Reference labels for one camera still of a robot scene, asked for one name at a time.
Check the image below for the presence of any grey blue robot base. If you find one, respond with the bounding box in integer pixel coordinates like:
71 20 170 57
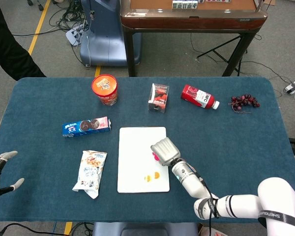
92 222 200 236

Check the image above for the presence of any dark red grape bunch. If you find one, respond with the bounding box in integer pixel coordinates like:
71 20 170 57
228 93 261 114

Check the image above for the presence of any white magnetic board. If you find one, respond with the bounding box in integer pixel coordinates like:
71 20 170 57
117 126 171 194

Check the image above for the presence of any black cable tangle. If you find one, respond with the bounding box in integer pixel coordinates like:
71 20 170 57
49 0 90 34

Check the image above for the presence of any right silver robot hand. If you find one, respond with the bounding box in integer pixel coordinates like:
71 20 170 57
150 137 181 167

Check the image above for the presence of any white snack bag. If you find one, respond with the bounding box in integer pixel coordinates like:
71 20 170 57
72 150 108 200

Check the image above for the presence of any clear box of sponges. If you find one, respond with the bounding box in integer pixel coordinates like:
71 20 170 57
147 83 170 114

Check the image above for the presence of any orange instant noodle cup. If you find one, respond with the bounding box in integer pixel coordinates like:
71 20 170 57
91 74 118 106

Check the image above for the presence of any standing person in black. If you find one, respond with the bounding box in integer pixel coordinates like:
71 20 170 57
0 0 47 81

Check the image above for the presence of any blue table cloth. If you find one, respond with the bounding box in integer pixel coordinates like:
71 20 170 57
0 77 295 223

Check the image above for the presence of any blue grey machine base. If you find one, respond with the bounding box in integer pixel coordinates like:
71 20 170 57
79 0 142 67

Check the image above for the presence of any red juice bottle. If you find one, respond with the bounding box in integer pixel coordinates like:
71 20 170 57
180 84 220 110

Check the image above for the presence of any blue cookie box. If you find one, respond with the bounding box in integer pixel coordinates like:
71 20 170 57
61 116 112 138

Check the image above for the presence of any brown mahjong table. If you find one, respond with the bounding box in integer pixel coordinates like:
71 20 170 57
119 0 268 77

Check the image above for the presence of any chrome wheeled stool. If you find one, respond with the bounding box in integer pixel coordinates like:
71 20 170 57
27 0 44 12

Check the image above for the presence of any black floor cable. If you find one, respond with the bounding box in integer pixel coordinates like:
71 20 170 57
0 222 94 236

